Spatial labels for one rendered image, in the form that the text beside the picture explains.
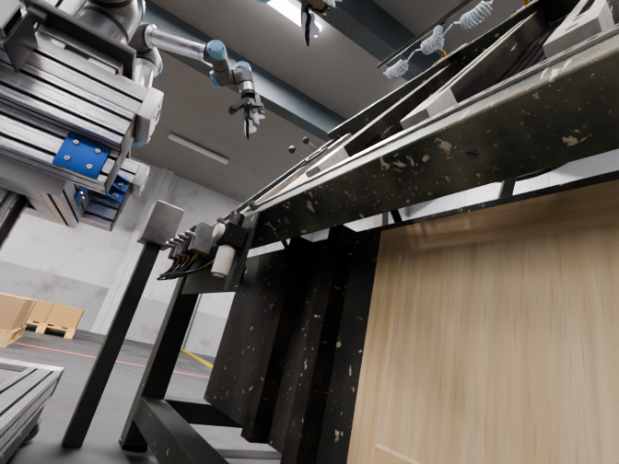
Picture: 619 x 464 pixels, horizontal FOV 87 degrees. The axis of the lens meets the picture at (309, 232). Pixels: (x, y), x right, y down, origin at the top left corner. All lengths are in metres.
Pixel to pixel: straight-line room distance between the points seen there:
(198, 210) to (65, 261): 2.90
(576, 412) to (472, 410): 0.14
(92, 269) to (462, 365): 7.97
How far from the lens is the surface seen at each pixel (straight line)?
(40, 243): 8.49
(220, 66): 1.68
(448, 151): 0.56
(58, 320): 5.70
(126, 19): 1.14
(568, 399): 0.62
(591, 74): 0.50
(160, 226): 1.52
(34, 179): 1.03
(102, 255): 8.33
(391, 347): 0.77
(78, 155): 0.94
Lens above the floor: 0.45
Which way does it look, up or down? 20 degrees up
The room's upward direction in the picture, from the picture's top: 13 degrees clockwise
